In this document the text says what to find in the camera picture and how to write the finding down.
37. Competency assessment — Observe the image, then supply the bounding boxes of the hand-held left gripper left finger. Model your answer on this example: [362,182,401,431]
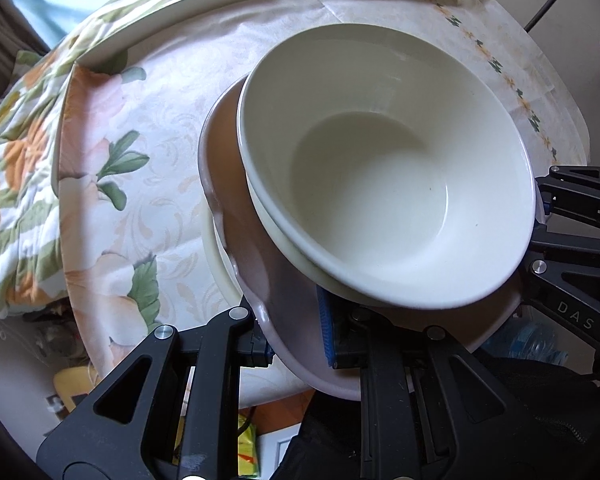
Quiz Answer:
[36,307,273,480]

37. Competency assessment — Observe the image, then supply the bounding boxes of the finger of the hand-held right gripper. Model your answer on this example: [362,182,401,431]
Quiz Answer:
[522,239,600,382]
[535,164,600,234]

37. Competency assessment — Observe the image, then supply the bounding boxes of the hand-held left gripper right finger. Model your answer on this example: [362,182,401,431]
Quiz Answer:
[317,285,557,480]

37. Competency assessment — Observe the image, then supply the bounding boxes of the pale pink plate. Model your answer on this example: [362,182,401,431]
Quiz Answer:
[198,74,523,402]

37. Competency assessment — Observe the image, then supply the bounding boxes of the person's black clothing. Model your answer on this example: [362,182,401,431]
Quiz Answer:
[275,345,600,480]

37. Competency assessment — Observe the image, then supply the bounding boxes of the floral quilt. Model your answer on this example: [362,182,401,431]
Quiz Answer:
[0,0,381,317]

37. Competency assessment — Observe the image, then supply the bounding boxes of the blue plastic water bottle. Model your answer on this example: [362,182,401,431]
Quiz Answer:
[480,322,572,367]

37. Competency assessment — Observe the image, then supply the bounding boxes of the brown curtain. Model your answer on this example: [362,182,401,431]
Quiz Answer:
[0,0,48,126]

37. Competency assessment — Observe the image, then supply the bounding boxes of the yellow object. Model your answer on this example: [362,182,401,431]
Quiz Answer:
[54,367,99,407]

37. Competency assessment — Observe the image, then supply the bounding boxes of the plain white bowl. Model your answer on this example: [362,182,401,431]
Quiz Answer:
[236,23,537,309]

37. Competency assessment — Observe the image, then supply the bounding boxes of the yellow snack bag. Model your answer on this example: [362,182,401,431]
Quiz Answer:
[237,410,262,480]

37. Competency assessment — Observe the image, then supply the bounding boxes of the cream patterned tablecloth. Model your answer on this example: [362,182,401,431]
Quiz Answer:
[55,0,591,406]

